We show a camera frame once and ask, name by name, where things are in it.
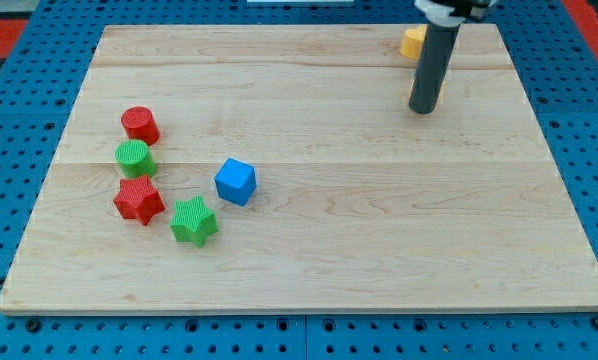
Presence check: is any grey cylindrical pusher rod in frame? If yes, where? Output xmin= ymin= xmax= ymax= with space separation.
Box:
xmin=408 ymin=23 xmax=459 ymax=114

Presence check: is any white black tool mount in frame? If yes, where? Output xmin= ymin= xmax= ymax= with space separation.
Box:
xmin=414 ymin=0 xmax=498 ymax=26

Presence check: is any yellow heart block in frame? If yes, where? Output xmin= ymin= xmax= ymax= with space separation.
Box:
xmin=400 ymin=24 xmax=427 ymax=60

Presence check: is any wooden board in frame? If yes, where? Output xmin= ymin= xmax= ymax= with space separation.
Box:
xmin=0 ymin=24 xmax=598 ymax=316

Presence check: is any blue cube block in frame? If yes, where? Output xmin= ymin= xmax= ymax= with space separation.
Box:
xmin=214 ymin=158 xmax=257 ymax=206

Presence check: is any green star block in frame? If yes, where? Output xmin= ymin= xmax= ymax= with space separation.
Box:
xmin=170 ymin=195 xmax=219 ymax=248

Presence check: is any red cylinder block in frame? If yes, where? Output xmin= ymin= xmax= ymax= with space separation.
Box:
xmin=121 ymin=106 xmax=161 ymax=146

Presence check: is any green cylinder block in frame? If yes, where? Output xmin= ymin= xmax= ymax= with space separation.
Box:
xmin=115 ymin=139 xmax=157 ymax=179

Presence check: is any red star block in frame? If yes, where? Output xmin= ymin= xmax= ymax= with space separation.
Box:
xmin=113 ymin=175 xmax=165 ymax=226

